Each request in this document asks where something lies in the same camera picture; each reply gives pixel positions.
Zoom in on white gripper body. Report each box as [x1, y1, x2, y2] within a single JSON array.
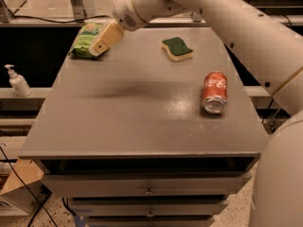
[[113, 0, 148, 31]]

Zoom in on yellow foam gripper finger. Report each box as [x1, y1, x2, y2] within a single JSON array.
[[88, 22, 124, 57]]

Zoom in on green rice chip bag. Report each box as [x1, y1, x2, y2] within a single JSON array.
[[68, 23, 103, 59]]

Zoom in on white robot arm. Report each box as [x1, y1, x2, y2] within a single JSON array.
[[89, 0, 303, 227]]

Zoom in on green and yellow sponge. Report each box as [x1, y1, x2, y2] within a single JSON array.
[[161, 37, 193, 61]]

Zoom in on white pump dispenser bottle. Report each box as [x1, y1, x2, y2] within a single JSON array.
[[5, 64, 31, 97]]

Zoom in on grey drawer cabinet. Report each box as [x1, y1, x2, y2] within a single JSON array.
[[21, 27, 268, 227]]

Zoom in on red Coca-Cola can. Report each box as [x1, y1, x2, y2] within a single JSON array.
[[202, 71, 227, 114]]

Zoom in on cardboard box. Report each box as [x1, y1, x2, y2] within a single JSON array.
[[0, 159, 44, 217]]

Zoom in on grey metal bracket left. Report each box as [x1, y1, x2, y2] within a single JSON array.
[[70, 0, 96, 20]]

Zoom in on grey metal bracket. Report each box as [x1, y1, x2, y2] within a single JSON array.
[[70, 0, 96, 20], [192, 11, 203, 23]]

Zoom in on grey metal bracket right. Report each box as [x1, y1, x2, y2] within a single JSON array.
[[192, 11, 203, 23]]

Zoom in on black cable behind railing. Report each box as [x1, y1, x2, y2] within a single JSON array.
[[9, 14, 110, 25]]

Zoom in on black cable on floor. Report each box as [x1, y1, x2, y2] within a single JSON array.
[[0, 144, 60, 227]]

